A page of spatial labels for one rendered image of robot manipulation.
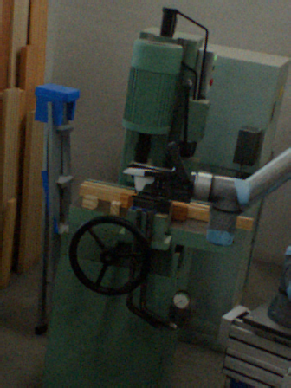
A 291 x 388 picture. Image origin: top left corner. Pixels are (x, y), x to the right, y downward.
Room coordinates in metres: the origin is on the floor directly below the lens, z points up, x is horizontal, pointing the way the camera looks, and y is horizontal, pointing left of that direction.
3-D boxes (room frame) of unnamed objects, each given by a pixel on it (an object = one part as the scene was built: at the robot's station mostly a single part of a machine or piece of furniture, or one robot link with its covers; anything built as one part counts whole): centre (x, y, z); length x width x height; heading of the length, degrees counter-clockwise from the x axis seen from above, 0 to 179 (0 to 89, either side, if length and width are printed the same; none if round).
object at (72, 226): (2.98, 0.03, 0.82); 0.40 x 0.21 x 0.04; 81
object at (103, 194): (3.02, -0.10, 0.92); 0.66 x 0.02 x 0.04; 81
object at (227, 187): (2.27, -0.24, 1.21); 0.11 x 0.08 x 0.09; 87
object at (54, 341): (3.16, 0.00, 0.36); 0.58 x 0.45 x 0.71; 171
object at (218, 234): (2.29, -0.24, 1.12); 0.11 x 0.08 x 0.11; 177
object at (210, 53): (3.33, -0.17, 1.40); 0.10 x 0.06 x 0.16; 171
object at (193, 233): (2.92, -0.05, 0.87); 0.61 x 0.30 x 0.06; 81
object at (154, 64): (3.04, 0.02, 1.35); 0.18 x 0.18 x 0.31
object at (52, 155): (3.80, 0.39, 0.58); 0.27 x 0.25 x 1.16; 75
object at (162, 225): (2.83, -0.04, 0.92); 0.15 x 0.13 x 0.09; 81
